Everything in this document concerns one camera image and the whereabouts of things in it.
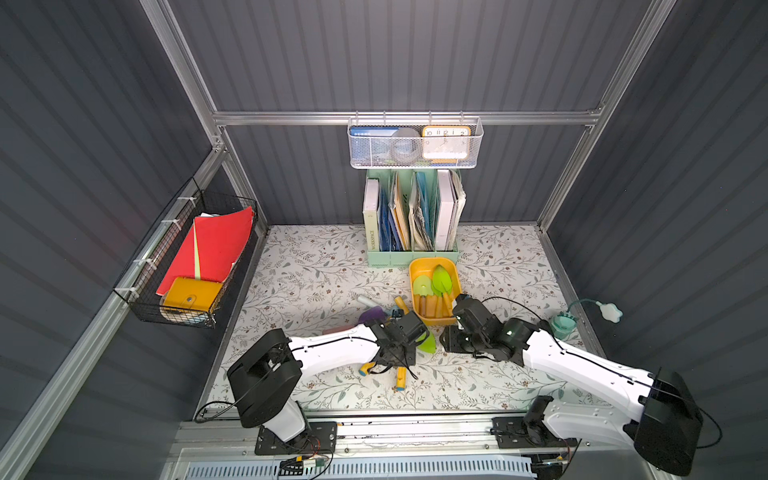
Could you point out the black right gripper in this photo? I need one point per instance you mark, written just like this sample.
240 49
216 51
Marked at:
454 339

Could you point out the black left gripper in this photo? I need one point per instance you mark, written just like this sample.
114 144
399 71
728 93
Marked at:
414 330

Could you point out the light green trowel wooden handle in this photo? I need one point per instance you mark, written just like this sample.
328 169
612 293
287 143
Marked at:
422 290

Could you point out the bright green shovel yellow handle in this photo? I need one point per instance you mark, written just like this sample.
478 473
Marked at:
442 285

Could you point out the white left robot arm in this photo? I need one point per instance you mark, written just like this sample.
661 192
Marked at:
263 379

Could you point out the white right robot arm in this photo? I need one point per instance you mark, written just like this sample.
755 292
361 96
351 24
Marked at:
653 413

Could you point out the yellow plastic storage box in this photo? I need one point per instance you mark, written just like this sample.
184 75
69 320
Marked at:
433 310

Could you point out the blue box in basket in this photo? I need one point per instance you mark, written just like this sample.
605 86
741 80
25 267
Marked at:
370 146

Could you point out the mint green small cup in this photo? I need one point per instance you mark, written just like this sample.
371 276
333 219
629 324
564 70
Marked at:
563 324

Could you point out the mint green file organizer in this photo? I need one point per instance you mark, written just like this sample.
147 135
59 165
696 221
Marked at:
402 259

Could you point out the white book in organizer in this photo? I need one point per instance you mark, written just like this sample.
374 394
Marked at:
370 212

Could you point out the white binder in organizer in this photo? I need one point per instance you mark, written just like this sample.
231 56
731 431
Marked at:
445 203

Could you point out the yellow alarm clock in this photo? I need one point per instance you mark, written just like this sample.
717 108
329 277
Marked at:
446 143

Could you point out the grey tape roll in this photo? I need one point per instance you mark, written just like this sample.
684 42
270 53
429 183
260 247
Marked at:
405 146

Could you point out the red paper folder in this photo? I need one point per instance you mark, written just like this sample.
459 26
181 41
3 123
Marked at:
212 246

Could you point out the yellow wallet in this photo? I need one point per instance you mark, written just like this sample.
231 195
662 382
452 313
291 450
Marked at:
192 294

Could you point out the purple shovel pink handle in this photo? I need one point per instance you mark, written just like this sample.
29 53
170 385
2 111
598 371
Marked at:
375 314

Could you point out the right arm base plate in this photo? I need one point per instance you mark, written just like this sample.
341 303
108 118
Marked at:
511 432

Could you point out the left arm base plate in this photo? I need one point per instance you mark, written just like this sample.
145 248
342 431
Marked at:
319 437

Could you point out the black wire wall basket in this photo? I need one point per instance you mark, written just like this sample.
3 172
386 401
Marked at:
143 277

